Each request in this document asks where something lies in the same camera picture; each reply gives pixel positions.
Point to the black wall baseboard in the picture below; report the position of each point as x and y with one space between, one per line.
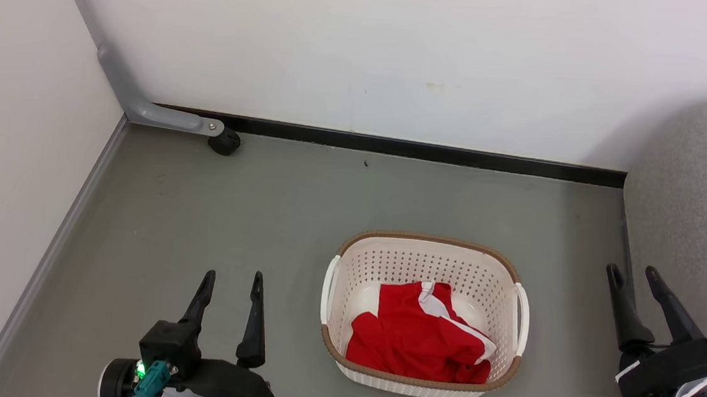
395 145

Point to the red garment white stripes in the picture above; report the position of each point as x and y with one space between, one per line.
408 342

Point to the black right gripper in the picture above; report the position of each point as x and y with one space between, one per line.
687 367

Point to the grey wall skirting strip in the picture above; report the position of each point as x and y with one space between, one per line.
53 250

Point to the grey fabric sofa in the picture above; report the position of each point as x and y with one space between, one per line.
700 207

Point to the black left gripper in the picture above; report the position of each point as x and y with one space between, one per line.
231 388

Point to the black caster wheel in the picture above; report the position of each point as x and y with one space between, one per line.
225 142

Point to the white perforated laundry basket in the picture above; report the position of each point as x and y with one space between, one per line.
424 264

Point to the grey metal partition leg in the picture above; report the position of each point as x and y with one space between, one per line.
134 102

